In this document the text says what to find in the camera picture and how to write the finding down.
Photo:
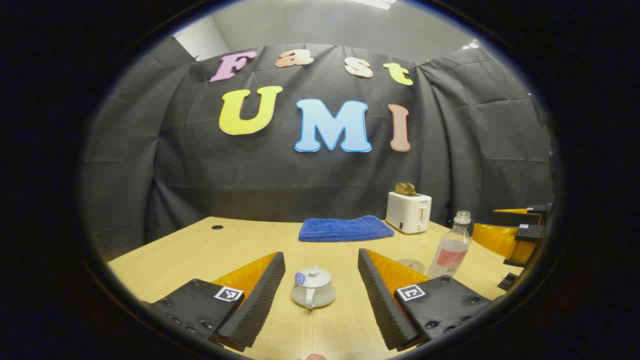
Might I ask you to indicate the clear plastic water bottle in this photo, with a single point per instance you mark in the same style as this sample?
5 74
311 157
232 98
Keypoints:
450 250

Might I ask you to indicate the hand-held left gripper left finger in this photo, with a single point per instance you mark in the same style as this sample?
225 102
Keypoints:
260 300

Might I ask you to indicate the round coaster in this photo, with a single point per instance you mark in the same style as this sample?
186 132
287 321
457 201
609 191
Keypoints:
411 265

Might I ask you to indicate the blue folded towel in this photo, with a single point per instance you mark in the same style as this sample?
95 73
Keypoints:
345 229

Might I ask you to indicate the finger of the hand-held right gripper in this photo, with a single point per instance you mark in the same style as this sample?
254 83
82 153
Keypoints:
515 218
500 240

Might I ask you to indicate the brown bread slice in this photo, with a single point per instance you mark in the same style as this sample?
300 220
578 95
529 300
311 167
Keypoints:
405 189

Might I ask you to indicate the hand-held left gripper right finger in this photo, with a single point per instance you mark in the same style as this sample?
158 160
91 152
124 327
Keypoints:
377 300

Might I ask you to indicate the black backdrop cloth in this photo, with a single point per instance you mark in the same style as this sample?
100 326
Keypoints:
280 175

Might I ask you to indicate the white toaster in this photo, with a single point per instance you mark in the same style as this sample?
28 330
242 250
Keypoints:
407 212

